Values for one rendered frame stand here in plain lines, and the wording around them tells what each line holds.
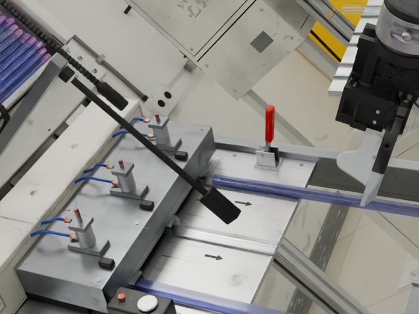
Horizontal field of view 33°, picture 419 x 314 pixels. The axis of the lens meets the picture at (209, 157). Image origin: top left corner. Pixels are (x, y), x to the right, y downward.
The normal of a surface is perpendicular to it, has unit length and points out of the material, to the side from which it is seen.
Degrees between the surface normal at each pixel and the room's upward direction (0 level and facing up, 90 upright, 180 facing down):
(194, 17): 90
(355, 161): 74
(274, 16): 90
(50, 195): 45
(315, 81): 90
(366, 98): 90
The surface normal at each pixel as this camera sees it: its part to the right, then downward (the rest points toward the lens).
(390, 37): -0.76, 0.41
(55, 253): -0.15, -0.78
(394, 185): -0.40, 0.61
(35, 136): 0.54, -0.45
